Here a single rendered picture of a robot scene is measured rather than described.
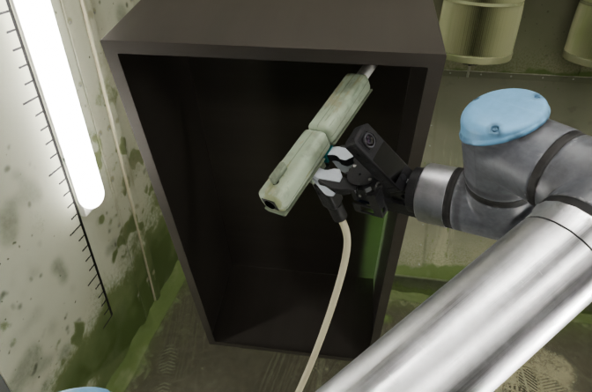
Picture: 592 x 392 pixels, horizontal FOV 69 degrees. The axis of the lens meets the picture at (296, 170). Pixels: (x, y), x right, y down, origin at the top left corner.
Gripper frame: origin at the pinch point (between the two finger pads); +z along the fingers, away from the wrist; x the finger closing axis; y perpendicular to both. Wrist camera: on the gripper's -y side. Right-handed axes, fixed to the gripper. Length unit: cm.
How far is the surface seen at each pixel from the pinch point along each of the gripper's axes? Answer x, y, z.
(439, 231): 80, 148, 24
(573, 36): 149, 77, -19
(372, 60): 15.7, -9.8, -7.1
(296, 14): 22.3, -14.9, 10.9
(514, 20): 133, 59, 0
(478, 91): 144, 107, 20
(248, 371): -26, 132, 72
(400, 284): 51, 164, 37
